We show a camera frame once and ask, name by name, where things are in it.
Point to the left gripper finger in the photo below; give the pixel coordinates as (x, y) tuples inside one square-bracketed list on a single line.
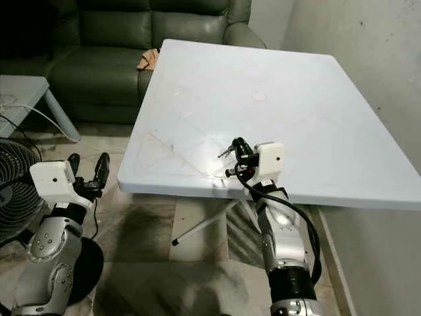
[(102, 168), (76, 163)]

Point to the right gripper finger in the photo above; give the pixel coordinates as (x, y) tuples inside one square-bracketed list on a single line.
[(238, 172), (243, 149)]

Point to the small silver key bunch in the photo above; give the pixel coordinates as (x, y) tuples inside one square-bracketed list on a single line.
[(225, 152)]

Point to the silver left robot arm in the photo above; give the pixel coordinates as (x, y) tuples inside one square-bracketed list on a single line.
[(49, 250)]

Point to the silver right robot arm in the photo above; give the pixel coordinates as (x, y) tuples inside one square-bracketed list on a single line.
[(279, 230)]

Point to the black floor fan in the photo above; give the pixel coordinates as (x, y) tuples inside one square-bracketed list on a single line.
[(16, 197)]

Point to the white plastic table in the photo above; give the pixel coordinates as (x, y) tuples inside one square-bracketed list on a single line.
[(302, 85)]

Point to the small grey side table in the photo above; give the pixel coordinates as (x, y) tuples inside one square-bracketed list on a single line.
[(26, 85)]

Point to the green leather sofa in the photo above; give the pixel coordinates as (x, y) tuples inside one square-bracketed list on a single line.
[(105, 72)]

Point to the brown crumpled cloth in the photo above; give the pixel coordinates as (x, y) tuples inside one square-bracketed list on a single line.
[(148, 60)]

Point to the black cushion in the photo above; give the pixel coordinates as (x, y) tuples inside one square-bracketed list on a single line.
[(26, 29)]

